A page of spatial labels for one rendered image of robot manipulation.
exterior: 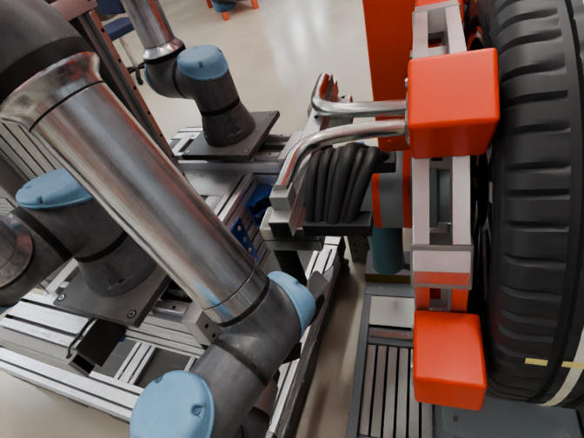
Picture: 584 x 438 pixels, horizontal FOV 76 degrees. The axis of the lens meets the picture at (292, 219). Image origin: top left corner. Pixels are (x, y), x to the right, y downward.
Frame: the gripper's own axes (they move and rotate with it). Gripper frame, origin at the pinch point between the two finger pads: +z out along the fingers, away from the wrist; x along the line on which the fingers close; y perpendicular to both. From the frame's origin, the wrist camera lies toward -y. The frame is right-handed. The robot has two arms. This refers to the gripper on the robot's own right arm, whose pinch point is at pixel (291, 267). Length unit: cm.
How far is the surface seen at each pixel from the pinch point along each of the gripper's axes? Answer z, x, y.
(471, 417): 1, -32, -61
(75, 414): -13, 109, -83
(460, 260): -8.9, -25.4, 14.0
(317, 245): -2.4, -6.9, 8.5
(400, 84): 55, -16, 4
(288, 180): 1.6, -3.9, 17.7
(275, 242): -2.4, -0.3, 9.1
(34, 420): -18, 127, -83
